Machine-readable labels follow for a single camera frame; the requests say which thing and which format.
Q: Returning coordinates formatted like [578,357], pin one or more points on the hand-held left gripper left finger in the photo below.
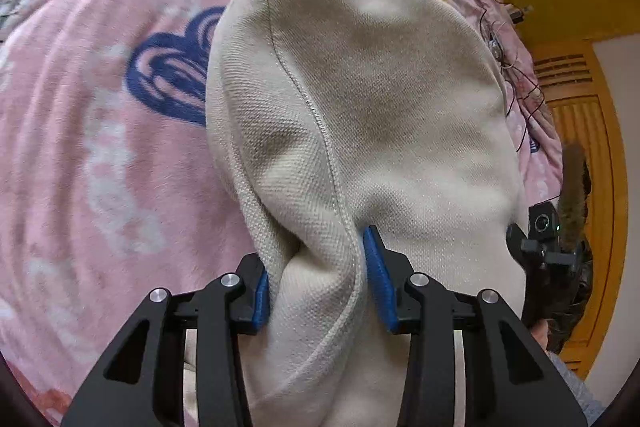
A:
[261,302]

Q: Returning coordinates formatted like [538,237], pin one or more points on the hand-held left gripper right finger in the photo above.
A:
[377,277]

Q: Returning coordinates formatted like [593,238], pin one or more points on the beige zip hoodie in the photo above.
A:
[375,107]

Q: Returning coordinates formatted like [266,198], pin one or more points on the person's right forearm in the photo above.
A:
[575,392]

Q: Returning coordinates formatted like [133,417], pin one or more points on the person's right hand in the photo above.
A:
[540,335]

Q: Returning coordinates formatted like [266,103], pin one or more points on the black leather jacket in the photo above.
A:
[580,302]

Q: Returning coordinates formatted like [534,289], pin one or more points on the black fur-trimmed jacket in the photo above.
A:
[572,187]

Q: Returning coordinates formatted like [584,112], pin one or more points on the yellow wooden door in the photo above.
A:
[600,157]

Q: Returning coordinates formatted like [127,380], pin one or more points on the pink printed blanket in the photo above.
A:
[100,157]

